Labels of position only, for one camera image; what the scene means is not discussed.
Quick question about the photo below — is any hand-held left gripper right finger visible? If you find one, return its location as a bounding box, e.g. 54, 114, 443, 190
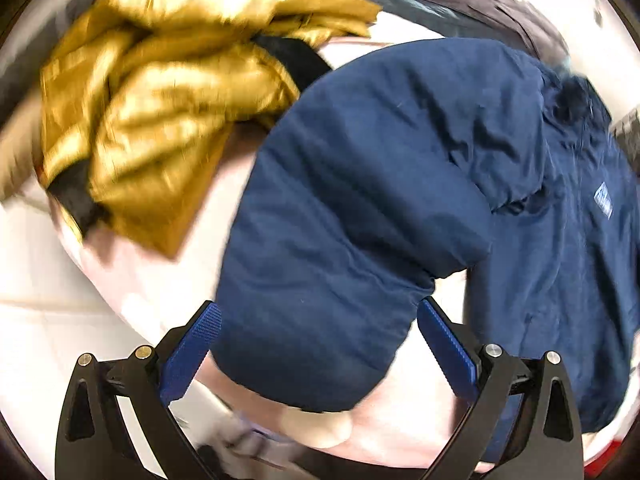
416, 297, 585, 480

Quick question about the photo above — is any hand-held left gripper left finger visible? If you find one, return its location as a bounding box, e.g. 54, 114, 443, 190
56, 301, 223, 480

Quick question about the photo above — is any navy blue jacket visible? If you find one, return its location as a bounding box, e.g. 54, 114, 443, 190
210, 37, 640, 466

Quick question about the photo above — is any pink blanket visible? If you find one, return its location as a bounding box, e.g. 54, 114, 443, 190
52, 10, 621, 476

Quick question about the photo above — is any gold shiny puffer jacket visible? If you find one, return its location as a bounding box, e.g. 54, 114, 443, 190
39, 0, 383, 260

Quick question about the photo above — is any black garment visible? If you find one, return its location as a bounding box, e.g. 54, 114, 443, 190
252, 34, 335, 98

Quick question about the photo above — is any blue covered sofa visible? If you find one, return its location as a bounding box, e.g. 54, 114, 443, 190
375, 0, 481, 31

